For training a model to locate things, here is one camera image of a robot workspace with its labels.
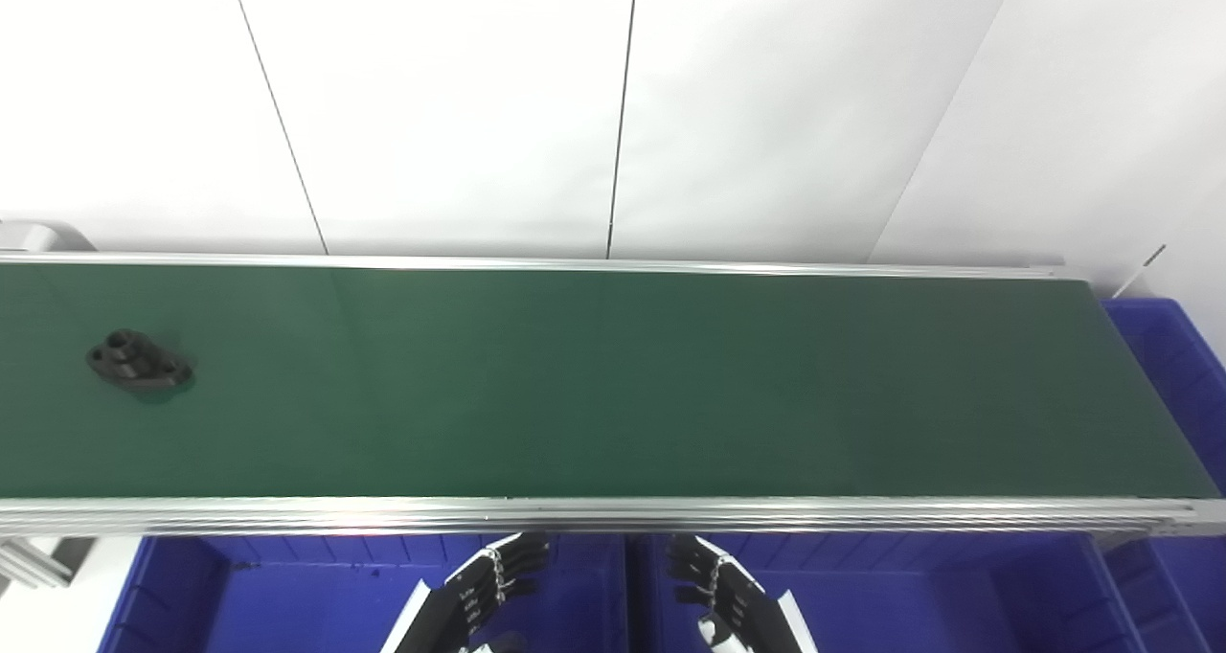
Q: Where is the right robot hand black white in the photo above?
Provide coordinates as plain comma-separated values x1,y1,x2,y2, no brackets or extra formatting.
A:
666,535,820,653

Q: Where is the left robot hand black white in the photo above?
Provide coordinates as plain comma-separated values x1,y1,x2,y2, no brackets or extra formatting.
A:
381,533,552,653

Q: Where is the black flanged machine part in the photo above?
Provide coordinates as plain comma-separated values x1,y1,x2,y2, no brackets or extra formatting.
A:
85,329,194,392

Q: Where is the blue plastic bin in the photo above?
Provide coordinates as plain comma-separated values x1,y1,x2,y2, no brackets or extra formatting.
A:
96,534,630,653
625,532,1150,653
1100,297,1226,653

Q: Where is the aluminium conveyor support leg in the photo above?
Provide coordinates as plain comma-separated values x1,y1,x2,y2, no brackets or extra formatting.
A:
0,536,79,590

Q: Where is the grey conveyor motor housing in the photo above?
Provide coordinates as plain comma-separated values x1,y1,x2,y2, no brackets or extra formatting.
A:
0,217,98,255

